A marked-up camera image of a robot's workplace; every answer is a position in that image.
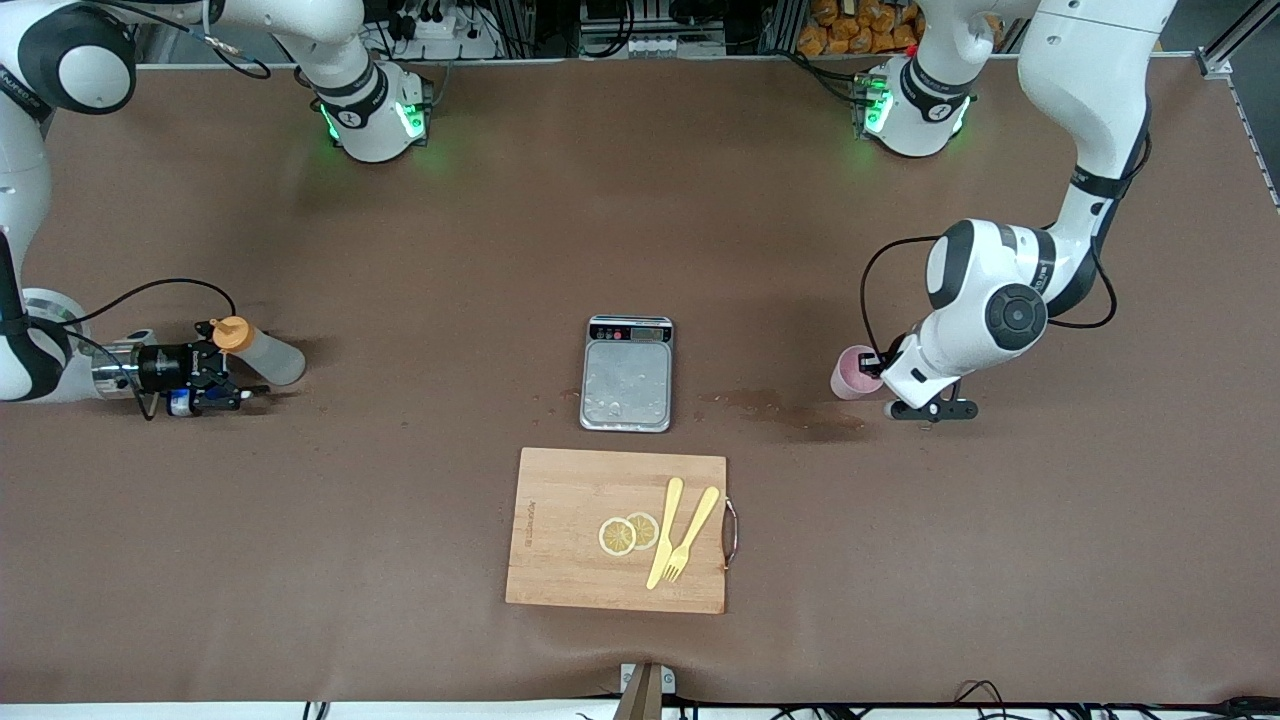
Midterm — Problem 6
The black cable bundle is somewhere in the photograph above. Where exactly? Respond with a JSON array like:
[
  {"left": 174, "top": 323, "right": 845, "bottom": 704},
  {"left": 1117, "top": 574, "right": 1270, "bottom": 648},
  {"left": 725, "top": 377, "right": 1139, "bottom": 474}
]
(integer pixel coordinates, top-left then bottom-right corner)
[{"left": 955, "top": 680, "right": 1280, "bottom": 720}]

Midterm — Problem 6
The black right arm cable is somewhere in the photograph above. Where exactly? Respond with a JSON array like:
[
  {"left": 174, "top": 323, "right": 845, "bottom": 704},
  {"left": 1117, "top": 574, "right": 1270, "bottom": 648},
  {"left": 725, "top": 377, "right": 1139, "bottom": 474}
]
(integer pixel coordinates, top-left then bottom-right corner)
[{"left": 60, "top": 278, "right": 238, "bottom": 421}]

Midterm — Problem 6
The orange snack packets pile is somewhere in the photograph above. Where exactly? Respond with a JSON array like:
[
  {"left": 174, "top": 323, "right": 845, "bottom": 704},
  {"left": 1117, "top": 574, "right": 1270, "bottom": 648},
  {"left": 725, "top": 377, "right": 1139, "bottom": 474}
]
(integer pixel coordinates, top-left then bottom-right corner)
[{"left": 798, "top": 0, "right": 926, "bottom": 58}]

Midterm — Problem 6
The white power strip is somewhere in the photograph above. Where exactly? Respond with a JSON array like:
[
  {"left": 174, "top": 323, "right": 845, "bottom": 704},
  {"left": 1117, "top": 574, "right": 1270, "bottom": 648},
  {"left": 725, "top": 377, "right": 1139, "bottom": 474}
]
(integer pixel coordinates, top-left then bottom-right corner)
[{"left": 385, "top": 5, "right": 501, "bottom": 61}]

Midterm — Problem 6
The sauce bottle with orange cap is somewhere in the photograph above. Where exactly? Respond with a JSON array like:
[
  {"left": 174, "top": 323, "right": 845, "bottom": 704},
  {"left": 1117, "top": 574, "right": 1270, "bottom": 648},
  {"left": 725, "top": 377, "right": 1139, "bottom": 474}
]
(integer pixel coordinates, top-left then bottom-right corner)
[{"left": 212, "top": 316, "right": 307, "bottom": 387}]

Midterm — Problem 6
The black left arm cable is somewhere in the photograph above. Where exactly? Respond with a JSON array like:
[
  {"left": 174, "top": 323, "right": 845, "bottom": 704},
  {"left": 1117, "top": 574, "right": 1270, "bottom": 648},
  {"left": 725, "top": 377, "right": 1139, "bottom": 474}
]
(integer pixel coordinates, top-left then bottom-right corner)
[{"left": 858, "top": 232, "right": 1119, "bottom": 363}]

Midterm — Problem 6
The brown table cover mat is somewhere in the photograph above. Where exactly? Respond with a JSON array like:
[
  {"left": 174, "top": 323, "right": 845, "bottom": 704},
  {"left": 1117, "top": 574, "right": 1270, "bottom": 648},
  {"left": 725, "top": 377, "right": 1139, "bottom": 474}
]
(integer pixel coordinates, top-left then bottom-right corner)
[{"left": 0, "top": 55, "right": 1280, "bottom": 706}]

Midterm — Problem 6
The pink plastic cup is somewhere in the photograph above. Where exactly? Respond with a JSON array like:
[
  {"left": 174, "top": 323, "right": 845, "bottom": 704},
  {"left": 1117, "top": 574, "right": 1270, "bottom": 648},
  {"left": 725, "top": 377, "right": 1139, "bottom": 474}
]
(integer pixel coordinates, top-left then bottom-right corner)
[{"left": 830, "top": 345, "right": 886, "bottom": 401}]

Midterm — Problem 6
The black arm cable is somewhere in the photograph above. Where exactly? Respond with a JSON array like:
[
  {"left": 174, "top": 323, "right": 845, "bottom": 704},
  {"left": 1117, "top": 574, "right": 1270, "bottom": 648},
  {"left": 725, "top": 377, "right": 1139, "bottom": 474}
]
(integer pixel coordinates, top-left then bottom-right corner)
[
  {"left": 858, "top": 232, "right": 1119, "bottom": 363},
  {"left": 60, "top": 278, "right": 238, "bottom": 421}
]

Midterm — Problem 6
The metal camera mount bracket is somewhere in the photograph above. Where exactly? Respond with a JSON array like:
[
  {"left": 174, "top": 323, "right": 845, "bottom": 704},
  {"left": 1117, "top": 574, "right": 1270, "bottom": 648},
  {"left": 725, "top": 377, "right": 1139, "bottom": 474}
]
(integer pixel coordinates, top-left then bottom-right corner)
[{"left": 620, "top": 662, "right": 677, "bottom": 720}]

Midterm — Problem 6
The large liquid spill puddle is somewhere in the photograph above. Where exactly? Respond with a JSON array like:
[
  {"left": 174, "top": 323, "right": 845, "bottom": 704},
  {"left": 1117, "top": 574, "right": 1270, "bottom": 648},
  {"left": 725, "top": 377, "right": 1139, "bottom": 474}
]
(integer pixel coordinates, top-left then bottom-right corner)
[{"left": 700, "top": 388, "right": 866, "bottom": 441}]

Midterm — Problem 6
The silver digital kitchen scale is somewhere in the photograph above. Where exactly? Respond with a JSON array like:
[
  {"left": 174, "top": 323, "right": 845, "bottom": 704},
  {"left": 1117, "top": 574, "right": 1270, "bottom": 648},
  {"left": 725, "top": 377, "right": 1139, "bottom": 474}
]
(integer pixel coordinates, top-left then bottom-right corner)
[{"left": 579, "top": 315, "right": 676, "bottom": 434}]

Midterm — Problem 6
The yellow plastic fork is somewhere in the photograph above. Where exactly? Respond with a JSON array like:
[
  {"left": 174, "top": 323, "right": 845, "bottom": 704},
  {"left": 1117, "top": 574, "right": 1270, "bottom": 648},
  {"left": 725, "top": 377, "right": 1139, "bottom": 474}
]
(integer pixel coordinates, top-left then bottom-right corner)
[{"left": 664, "top": 486, "right": 721, "bottom": 584}]

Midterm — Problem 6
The wooden cutting board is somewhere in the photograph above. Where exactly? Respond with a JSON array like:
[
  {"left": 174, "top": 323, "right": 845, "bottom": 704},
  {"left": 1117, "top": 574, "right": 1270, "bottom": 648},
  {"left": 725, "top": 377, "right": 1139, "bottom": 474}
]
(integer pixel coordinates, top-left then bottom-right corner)
[{"left": 505, "top": 447, "right": 729, "bottom": 615}]

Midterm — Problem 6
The yellow plastic knife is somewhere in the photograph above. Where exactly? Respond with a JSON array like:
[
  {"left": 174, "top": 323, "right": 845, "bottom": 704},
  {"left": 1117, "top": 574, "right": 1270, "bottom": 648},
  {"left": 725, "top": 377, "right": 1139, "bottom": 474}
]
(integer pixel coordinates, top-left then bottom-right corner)
[{"left": 646, "top": 477, "right": 685, "bottom": 591}]

